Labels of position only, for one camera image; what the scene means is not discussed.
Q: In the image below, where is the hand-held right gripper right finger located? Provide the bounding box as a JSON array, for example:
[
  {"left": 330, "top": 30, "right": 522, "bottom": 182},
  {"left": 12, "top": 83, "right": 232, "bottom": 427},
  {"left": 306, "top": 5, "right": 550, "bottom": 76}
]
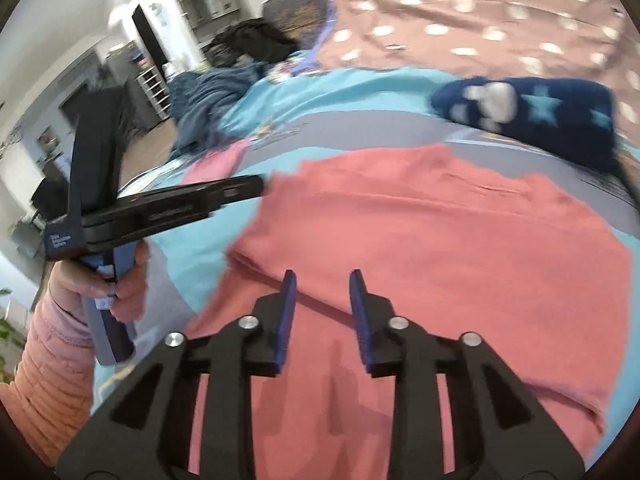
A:
[{"left": 349, "top": 269, "right": 586, "bottom": 480}]

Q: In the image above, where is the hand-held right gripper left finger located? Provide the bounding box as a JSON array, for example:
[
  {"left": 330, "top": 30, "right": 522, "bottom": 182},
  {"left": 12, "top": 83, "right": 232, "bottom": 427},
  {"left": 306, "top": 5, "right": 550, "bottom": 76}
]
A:
[{"left": 55, "top": 270, "right": 298, "bottom": 480}]

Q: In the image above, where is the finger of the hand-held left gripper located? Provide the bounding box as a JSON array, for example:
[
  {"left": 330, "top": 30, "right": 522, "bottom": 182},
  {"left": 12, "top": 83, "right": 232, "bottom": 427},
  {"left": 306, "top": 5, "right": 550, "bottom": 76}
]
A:
[{"left": 147, "top": 174, "right": 267, "bottom": 228}]

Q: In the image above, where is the pink garment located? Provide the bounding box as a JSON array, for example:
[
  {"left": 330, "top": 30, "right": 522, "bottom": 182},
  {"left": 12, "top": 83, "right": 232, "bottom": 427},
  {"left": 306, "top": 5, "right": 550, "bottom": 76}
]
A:
[{"left": 187, "top": 144, "right": 635, "bottom": 480}]

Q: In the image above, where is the person's left forearm salmon sleeve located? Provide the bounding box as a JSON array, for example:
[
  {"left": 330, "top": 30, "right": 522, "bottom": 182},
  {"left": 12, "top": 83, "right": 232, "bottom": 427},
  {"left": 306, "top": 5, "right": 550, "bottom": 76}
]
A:
[{"left": 0, "top": 297, "right": 97, "bottom": 467}]

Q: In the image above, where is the person's left hand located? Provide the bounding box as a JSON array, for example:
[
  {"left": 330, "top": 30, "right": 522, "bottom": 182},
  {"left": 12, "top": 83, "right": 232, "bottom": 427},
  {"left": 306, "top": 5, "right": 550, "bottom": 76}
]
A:
[{"left": 47, "top": 241, "right": 151, "bottom": 322}]

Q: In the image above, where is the white cube shelf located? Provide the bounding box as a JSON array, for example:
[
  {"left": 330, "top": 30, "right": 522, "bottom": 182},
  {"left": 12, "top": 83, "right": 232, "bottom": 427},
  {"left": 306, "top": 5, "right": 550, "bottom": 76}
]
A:
[{"left": 135, "top": 66, "right": 174, "bottom": 122}]

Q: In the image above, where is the blue denim clothing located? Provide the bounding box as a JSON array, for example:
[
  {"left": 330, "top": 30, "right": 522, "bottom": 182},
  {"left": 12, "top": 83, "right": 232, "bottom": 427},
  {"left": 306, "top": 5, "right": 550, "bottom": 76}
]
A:
[{"left": 170, "top": 61, "right": 270, "bottom": 157}]

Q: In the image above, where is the black clothing pile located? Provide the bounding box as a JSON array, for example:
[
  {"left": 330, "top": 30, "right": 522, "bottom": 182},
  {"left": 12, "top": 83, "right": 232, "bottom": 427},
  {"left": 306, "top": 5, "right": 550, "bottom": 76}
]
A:
[{"left": 204, "top": 17, "right": 302, "bottom": 69}]

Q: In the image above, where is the blue grey printed bedsheet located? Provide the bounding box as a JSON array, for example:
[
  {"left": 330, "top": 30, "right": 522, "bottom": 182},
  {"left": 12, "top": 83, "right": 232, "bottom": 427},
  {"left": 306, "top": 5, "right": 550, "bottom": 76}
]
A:
[{"left": 92, "top": 50, "right": 640, "bottom": 466}]

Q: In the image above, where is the green houseplant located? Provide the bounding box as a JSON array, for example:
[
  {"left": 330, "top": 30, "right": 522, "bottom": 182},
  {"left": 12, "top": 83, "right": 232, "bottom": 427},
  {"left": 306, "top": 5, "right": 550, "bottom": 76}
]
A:
[{"left": 0, "top": 287, "right": 27, "bottom": 386}]

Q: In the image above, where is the dark patterned cloth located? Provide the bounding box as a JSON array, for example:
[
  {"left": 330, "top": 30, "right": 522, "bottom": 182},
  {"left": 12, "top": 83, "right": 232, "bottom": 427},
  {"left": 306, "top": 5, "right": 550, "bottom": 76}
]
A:
[{"left": 261, "top": 0, "right": 342, "bottom": 63}]

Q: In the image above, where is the navy star print cloth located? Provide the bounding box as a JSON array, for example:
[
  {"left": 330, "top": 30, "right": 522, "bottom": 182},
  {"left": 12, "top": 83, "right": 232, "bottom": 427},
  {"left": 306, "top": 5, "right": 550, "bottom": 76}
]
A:
[{"left": 431, "top": 77, "right": 623, "bottom": 175}]

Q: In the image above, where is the pink polka dot blanket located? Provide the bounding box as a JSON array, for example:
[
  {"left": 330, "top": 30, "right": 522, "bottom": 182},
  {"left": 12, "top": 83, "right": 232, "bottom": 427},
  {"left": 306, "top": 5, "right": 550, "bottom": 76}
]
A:
[{"left": 314, "top": 0, "right": 640, "bottom": 126}]

